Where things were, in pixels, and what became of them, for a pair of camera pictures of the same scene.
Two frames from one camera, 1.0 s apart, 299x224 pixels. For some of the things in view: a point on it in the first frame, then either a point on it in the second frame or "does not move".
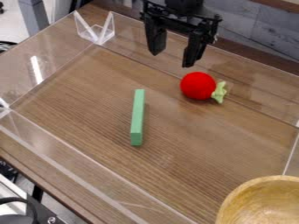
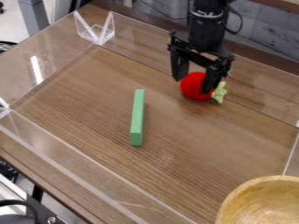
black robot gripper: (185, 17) → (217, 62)
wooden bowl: (266, 200) does not move
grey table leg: (33, 15) does not move
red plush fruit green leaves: (199, 86) does not move
